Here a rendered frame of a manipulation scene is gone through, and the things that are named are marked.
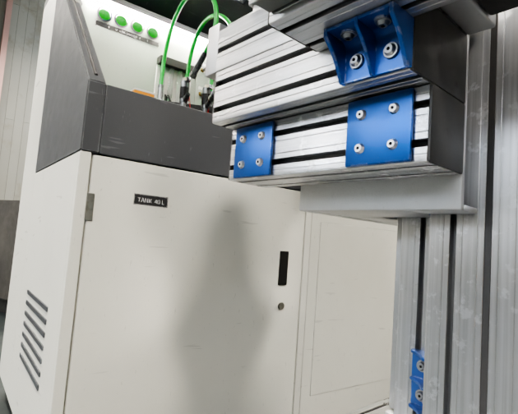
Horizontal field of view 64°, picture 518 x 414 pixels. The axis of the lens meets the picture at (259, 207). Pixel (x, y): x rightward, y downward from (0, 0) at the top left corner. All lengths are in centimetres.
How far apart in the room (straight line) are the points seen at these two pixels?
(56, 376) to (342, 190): 70
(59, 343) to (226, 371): 44
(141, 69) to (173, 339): 102
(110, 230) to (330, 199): 53
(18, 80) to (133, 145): 760
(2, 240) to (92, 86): 236
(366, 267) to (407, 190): 94
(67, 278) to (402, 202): 69
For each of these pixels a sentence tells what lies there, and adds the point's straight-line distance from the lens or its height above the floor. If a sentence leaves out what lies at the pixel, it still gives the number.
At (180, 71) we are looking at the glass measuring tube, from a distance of 171.
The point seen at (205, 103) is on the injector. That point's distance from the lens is 142.
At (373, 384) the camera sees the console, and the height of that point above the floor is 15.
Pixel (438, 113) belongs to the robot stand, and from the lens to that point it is 53.
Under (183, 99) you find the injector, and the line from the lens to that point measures 138.
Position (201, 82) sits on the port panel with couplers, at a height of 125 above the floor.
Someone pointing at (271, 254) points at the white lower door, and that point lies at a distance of 122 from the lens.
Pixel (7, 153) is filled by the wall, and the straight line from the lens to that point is 830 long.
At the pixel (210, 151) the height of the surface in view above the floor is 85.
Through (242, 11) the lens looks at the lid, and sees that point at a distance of 185.
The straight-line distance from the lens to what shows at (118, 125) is 102.
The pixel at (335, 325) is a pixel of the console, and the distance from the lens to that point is 143.
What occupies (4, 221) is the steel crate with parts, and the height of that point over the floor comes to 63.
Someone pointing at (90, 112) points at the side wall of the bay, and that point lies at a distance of 101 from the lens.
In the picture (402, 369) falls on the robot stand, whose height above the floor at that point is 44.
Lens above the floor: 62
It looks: 5 degrees up
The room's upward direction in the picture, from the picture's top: 4 degrees clockwise
